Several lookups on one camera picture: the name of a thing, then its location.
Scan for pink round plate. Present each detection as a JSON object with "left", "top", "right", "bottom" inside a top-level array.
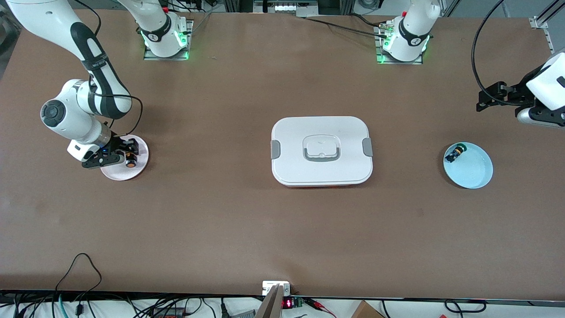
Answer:
[{"left": 101, "top": 135, "right": 149, "bottom": 181}]

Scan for black toy car green accent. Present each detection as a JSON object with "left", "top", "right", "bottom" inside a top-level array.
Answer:
[{"left": 445, "top": 143, "right": 468, "bottom": 163}]

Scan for light blue round plate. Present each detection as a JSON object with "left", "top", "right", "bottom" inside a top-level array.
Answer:
[{"left": 443, "top": 142, "right": 493, "bottom": 189}]

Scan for white lidded lunch box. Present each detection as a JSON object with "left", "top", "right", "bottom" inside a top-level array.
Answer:
[{"left": 270, "top": 116, "right": 374, "bottom": 188}]

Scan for small white box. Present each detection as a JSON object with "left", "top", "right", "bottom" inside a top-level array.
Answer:
[{"left": 262, "top": 281, "right": 291, "bottom": 296}]

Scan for white power strip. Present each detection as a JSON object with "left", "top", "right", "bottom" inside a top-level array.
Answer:
[{"left": 253, "top": 0, "right": 319, "bottom": 14}]

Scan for aluminium bar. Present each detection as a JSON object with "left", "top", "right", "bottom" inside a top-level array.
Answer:
[{"left": 254, "top": 284, "right": 284, "bottom": 318}]

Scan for red clip leads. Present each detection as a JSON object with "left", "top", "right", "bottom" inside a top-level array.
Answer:
[{"left": 304, "top": 298, "right": 337, "bottom": 318}]

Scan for brown cardboard box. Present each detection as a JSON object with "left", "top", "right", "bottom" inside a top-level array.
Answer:
[{"left": 350, "top": 300, "right": 385, "bottom": 318}]

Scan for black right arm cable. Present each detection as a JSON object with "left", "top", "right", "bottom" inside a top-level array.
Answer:
[{"left": 73, "top": 0, "right": 144, "bottom": 137}]

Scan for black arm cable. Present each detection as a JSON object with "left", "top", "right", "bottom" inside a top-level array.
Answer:
[
  {"left": 471, "top": 0, "right": 506, "bottom": 106},
  {"left": 73, "top": 0, "right": 144, "bottom": 137}
]

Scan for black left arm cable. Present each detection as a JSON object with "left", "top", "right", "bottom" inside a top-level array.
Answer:
[{"left": 471, "top": 0, "right": 506, "bottom": 106}]

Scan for aluminium frame profile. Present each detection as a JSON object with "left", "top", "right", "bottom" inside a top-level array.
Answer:
[{"left": 530, "top": 0, "right": 562, "bottom": 30}]

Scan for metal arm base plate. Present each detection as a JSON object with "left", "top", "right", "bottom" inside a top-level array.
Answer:
[
  {"left": 375, "top": 23, "right": 424, "bottom": 65},
  {"left": 143, "top": 19, "right": 195, "bottom": 61}
]

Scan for black looped cable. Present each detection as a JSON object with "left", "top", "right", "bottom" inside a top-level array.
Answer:
[{"left": 55, "top": 253, "right": 103, "bottom": 305}]

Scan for black base power cable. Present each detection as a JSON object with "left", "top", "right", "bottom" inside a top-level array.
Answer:
[{"left": 297, "top": 13, "right": 390, "bottom": 40}]

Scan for black oval cable loop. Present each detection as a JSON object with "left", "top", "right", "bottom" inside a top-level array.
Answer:
[{"left": 444, "top": 299, "right": 487, "bottom": 314}]

